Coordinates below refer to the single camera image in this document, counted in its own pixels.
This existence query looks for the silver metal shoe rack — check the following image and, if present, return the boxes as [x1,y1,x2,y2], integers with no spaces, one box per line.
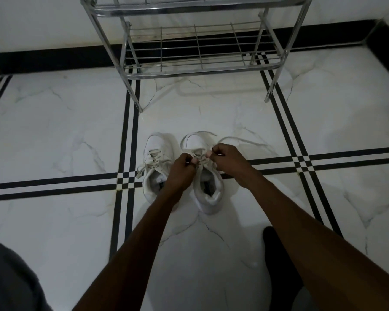
[79,0,314,113]

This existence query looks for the person's left hand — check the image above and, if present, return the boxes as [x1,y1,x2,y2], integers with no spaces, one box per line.
[162,152,199,200]

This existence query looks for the black sock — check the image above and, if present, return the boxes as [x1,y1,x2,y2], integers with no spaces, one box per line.
[262,226,304,311]

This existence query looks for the person's left forearm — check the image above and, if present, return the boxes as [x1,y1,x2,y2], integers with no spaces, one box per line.
[73,190,195,311]

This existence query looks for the person's right forearm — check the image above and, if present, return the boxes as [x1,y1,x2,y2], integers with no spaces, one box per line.
[243,173,389,311]

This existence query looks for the white sneaker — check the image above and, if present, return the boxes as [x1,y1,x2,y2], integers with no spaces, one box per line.
[135,132,179,204]
[180,131,276,215]

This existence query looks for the person's right hand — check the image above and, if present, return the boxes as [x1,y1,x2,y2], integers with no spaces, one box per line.
[206,143,257,189]

